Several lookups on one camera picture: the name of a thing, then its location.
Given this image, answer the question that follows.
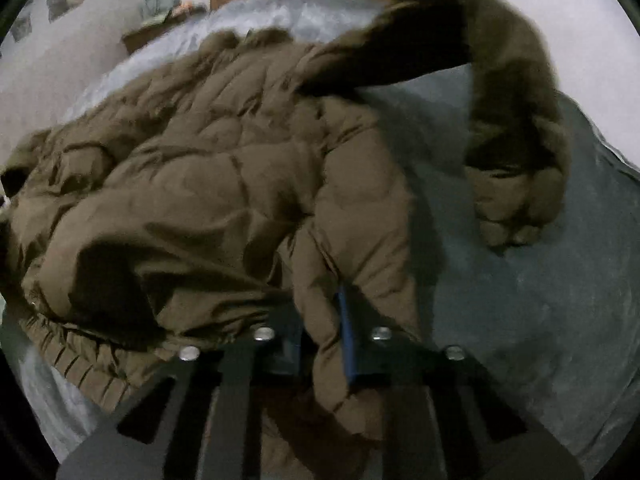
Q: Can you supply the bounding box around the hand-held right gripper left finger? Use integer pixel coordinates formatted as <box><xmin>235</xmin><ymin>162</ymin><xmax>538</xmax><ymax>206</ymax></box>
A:
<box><xmin>56</xmin><ymin>317</ymin><xmax>306</xmax><ymax>480</ymax></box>

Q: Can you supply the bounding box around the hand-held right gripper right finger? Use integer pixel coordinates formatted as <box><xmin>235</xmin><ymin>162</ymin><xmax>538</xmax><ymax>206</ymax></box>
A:
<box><xmin>336</xmin><ymin>287</ymin><xmax>583</xmax><ymax>480</ymax></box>

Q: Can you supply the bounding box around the brown puffer jacket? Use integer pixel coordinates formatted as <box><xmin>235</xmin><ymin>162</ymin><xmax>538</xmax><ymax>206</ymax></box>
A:
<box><xmin>0</xmin><ymin>0</ymin><xmax>573</xmax><ymax>480</ymax></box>

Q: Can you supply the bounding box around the grey fleece blanket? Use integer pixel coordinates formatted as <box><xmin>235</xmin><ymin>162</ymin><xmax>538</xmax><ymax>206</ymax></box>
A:
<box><xmin>0</xmin><ymin>0</ymin><xmax>640</xmax><ymax>476</ymax></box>

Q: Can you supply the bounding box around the wooden nightstand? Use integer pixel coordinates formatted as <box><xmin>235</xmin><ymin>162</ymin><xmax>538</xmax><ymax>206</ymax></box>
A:
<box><xmin>121</xmin><ymin>5</ymin><xmax>208</xmax><ymax>53</ymax></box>

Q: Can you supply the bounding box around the teal bag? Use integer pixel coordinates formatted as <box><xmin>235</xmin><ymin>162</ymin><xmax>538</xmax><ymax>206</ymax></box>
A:
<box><xmin>137</xmin><ymin>0</ymin><xmax>182</xmax><ymax>23</ymax></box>

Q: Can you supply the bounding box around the grey cat wall sticker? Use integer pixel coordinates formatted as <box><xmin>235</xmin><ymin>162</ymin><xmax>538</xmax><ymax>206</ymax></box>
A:
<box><xmin>46</xmin><ymin>0</ymin><xmax>85</xmax><ymax>22</ymax></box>

